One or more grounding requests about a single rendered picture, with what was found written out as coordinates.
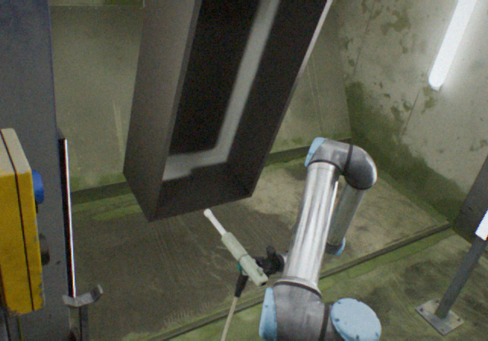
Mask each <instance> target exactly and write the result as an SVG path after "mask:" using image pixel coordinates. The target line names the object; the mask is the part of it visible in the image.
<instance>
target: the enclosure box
mask: <svg viewBox="0 0 488 341"><path fill-rule="evenodd" d="M332 1H333V0H146V3H145V14H144V21H143V26H142V38H141V43H140V49H139V60H138V67H137V72H136V83H135V90H133V96H132V106H131V112H130V119H129V130H128V136H127V141H126V153H125V158H124V165H123V174H124V176H125V178H126V181H127V183H128V184H129V187H130V189H131V190H132V194H133V195H134V196H135V197H136V199H137V201H138V203H139V205H140V207H141V210H142V212H143V214H144V216H145V217H146V219H147V221H148V222H152V221H157V220H161V219H164V218H170V217H174V216H177V215H183V214H187V213H190V212H195V211H199V210H203V209H206V208H208V207H212V206H218V205H221V204H225V203H228V202H234V201H238V200H241V199H247V198H250V197H252V195H253V193H254V189H255V187H256V185H257V182H258V180H259V178H260V175H261V174H262V171H263V169H264V166H265V164H266V160H267V158H268V156H269V154H270V151H271V148H272V146H273V143H274V141H275V138H276V137H277V135H278V133H279V129H280V127H281V125H282V121H283V120H284V117H285V114H286V111H287V109H288V107H289V104H290V102H291V100H292V97H293V96H294V93H295V90H296V88H297V86H298V83H299V80H300V78H301V75H302V72H303V71H304V69H305V65H306V62H307V61H308V57H310V55H311V52H312V49H313V47H314V44H315V42H316V39H317V36H318V34H319V31H320V29H321V26H322V24H323V22H324V19H325V16H327V12H328V11H329V8H330V5H331V3H332Z"/></svg>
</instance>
